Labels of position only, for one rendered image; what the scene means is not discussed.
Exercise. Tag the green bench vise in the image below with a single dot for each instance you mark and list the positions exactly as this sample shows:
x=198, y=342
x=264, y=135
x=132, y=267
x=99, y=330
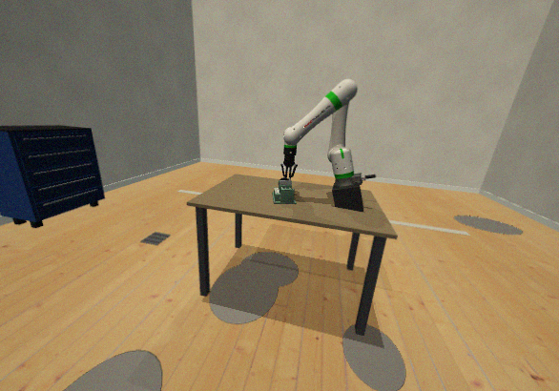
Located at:
x=284, y=194

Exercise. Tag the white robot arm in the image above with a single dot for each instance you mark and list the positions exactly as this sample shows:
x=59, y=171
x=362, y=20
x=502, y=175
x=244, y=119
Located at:
x=334, y=103

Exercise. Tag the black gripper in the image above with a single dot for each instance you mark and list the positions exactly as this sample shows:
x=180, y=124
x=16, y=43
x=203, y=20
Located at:
x=289, y=162

